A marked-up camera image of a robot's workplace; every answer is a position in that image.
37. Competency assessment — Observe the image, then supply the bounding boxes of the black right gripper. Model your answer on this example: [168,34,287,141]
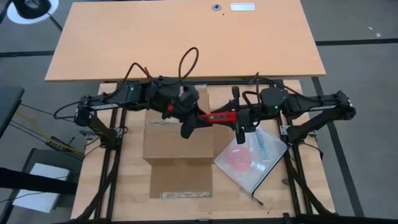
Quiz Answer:
[228,86,290,145]

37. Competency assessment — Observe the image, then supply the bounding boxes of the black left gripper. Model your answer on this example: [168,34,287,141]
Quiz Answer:
[149,75,216,140]

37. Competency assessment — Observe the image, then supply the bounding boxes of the red box cutter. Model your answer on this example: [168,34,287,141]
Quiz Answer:
[198,110,239,124]

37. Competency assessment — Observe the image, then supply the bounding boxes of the brown cardboard box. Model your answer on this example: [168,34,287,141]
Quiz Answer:
[142,83,238,200]

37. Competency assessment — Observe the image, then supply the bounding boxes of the teal white packet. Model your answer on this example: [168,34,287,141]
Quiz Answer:
[256,136,273,159]

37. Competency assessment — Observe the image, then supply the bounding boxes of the pink round disc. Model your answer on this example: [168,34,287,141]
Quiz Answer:
[226,147,253,174]

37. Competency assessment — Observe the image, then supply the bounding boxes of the white translucent zip pouch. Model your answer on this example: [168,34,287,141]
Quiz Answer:
[213,125,289,206]

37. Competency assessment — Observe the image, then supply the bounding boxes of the white desk plate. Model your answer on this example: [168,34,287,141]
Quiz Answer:
[230,2,256,12]

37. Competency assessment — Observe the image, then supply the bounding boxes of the light wooden desk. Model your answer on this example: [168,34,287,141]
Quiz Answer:
[45,0,327,83]

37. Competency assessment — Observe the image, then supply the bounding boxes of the black power adapter box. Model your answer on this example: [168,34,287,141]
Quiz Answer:
[45,136,75,153]

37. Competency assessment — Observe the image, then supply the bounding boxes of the white board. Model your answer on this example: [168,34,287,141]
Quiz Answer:
[12,162,72,214]

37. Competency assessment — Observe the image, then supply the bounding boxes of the black side table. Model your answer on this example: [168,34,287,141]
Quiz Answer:
[0,86,25,138]

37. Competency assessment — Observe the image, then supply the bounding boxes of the white round floor base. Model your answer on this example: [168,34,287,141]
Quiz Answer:
[6,0,60,25]

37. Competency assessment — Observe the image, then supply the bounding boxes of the black stand foot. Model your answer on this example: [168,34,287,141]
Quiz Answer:
[12,0,52,19]

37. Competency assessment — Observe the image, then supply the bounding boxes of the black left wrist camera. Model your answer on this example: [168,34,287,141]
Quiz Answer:
[180,85,200,108]

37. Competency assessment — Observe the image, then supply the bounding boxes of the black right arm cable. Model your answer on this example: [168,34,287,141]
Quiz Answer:
[241,72,299,108]

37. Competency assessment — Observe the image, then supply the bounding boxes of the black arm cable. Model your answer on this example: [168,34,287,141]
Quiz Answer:
[119,46,200,91]
[241,72,299,108]

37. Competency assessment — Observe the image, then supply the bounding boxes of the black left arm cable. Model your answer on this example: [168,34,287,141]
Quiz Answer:
[119,46,200,91]

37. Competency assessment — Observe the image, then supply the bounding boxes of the black strap bar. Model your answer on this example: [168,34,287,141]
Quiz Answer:
[0,167,78,196]

